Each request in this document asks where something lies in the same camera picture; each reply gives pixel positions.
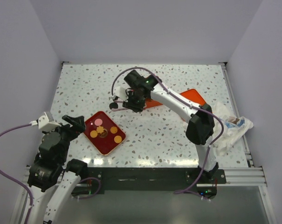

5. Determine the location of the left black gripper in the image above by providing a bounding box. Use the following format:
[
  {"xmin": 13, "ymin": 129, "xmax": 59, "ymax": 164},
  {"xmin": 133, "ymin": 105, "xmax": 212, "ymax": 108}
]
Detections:
[{"xmin": 42, "ymin": 114, "xmax": 86, "ymax": 162}]

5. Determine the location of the pink cookie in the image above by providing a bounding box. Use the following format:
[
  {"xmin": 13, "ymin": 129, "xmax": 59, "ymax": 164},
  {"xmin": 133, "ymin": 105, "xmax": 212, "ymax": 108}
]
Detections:
[{"xmin": 94, "ymin": 119, "xmax": 103, "ymax": 126}]

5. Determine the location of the black cookie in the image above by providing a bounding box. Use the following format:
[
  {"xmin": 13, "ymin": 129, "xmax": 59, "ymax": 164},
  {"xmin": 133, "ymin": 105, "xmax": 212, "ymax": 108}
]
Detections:
[{"xmin": 109, "ymin": 102, "xmax": 118, "ymax": 111}]

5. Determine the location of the orange flower cookie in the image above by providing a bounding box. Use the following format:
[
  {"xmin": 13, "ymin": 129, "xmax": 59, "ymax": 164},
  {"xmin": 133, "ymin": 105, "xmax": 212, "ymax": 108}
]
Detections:
[{"xmin": 96, "ymin": 126, "xmax": 105, "ymax": 133}]

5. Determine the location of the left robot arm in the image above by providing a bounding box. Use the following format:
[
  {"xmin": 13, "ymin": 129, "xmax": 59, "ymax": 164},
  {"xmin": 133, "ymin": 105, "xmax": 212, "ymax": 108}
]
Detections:
[{"xmin": 21, "ymin": 112, "xmax": 88, "ymax": 224}]

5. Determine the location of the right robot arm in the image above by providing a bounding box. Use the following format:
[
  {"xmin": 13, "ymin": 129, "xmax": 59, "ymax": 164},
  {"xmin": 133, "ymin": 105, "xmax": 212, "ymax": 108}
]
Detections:
[{"xmin": 123, "ymin": 68, "xmax": 219, "ymax": 183}]

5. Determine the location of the orange compartment cookie box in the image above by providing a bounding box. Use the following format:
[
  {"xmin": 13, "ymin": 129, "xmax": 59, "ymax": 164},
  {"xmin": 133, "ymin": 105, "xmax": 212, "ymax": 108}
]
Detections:
[{"xmin": 144, "ymin": 75, "xmax": 164, "ymax": 110}]

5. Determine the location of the orange cookie left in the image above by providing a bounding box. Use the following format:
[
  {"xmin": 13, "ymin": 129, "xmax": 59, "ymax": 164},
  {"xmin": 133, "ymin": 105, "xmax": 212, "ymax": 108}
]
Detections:
[{"xmin": 90, "ymin": 130, "xmax": 98, "ymax": 138}]

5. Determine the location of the red cookie tray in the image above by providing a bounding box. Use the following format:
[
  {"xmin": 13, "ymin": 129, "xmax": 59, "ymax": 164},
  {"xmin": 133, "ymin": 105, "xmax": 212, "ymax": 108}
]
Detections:
[{"xmin": 84, "ymin": 111, "xmax": 126, "ymax": 155}]

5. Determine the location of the orange cookie upper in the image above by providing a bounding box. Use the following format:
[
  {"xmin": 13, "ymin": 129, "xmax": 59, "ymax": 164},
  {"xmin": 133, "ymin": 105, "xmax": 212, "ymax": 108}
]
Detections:
[{"xmin": 110, "ymin": 126, "xmax": 118, "ymax": 134}]

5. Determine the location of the orange cookie lower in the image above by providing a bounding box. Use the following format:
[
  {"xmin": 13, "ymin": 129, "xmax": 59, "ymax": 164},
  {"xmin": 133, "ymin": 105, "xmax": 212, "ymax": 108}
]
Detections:
[{"xmin": 114, "ymin": 135, "xmax": 122, "ymax": 144}]

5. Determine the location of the orange box lid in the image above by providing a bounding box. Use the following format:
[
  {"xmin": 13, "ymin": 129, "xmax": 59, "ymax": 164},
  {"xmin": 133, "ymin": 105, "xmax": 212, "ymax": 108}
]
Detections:
[{"xmin": 180, "ymin": 89, "xmax": 206, "ymax": 105}]

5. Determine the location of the white crumpled plastic bag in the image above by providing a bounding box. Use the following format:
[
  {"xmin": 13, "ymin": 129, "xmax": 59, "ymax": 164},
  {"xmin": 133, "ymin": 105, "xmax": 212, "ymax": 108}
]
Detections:
[{"xmin": 213, "ymin": 102, "xmax": 254, "ymax": 156}]

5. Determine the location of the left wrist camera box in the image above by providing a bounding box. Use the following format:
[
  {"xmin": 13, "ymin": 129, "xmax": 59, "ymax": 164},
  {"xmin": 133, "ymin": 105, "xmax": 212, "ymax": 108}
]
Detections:
[{"xmin": 37, "ymin": 112, "xmax": 61, "ymax": 132}]

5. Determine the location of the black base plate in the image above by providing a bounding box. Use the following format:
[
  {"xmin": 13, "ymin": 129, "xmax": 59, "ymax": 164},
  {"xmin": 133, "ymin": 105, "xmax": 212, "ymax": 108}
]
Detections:
[{"xmin": 71, "ymin": 168, "xmax": 227, "ymax": 196}]

